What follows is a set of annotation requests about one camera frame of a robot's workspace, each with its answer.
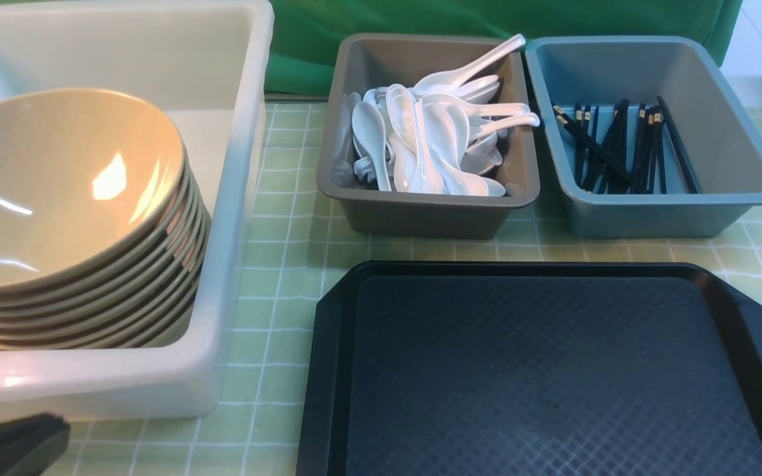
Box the white soup spoon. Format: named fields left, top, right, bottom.
left=410, top=100, right=445, bottom=194

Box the black chopstick rightmost in bin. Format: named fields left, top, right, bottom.
left=656, top=95, right=700, bottom=194

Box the blue plastic chopstick bin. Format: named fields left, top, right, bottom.
left=525, top=36, right=762, bottom=239

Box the white spoon of pile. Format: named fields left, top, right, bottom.
left=413, top=34, right=527, bottom=93
left=351, top=101, right=392, bottom=192
left=469, top=112, right=540, bottom=141

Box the green checkered table mat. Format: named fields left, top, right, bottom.
left=48, top=103, right=762, bottom=475

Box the brown plastic spoon bin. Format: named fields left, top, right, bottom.
left=316, top=33, right=541, bottom=240

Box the white spoon top of pile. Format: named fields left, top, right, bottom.
left=413, top=34, right=527, bottom=93

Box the white spoon right of pile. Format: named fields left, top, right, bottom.
left=469, top=112, right=540, bottom=141

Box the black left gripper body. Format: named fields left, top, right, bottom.
left=0, top=413, right=71, bottom=475

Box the black chopstick diagonal in bin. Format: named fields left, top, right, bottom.
left=552, top=103, right=634, bottom=186

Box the black serving tray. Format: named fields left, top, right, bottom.
left=296, top=261, right=762, bottom=475

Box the white spoon left of pile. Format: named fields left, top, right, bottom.
left=351, top=101, right=392, bottom=192

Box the green backdrop cloth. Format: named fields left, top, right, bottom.
left=264, top=1, right=741, bottom=96

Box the stack of tan bowls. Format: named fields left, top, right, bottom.
left=0, top=88, right=211, bottom=352

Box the large white plastic tub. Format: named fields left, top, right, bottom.
left=0, top=1, right=273, bottom=420

